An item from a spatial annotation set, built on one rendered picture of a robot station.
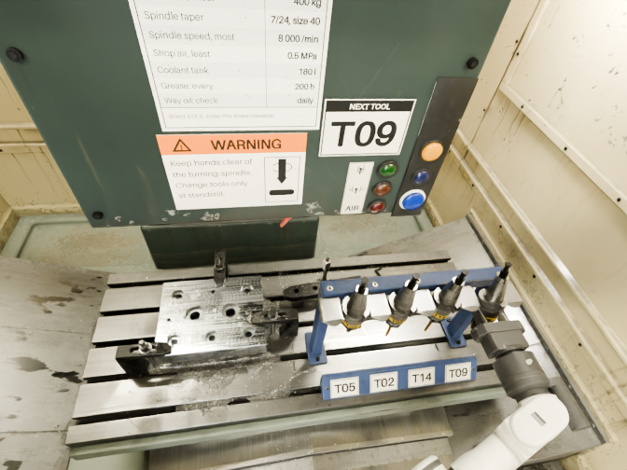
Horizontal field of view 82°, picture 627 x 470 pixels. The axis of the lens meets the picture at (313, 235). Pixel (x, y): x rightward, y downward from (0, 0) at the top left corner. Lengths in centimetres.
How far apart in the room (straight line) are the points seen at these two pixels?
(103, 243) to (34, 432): 82
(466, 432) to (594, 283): 58
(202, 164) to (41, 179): 158
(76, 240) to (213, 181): 158
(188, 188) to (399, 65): 26
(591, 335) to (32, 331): 176
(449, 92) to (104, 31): 32
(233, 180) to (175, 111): 10
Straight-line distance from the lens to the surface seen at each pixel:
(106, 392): 116
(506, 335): 94
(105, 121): 41
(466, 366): 117
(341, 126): 41
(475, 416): 137
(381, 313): 84
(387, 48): 38
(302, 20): 36
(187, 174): 43
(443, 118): 44
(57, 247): 199
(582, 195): 128
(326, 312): 81
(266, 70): 37
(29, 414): 148
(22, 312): 163
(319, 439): 118
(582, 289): 131
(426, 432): 130
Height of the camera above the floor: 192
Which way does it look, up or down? 48 degrees down
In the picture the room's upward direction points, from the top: 7 degrees clockwise
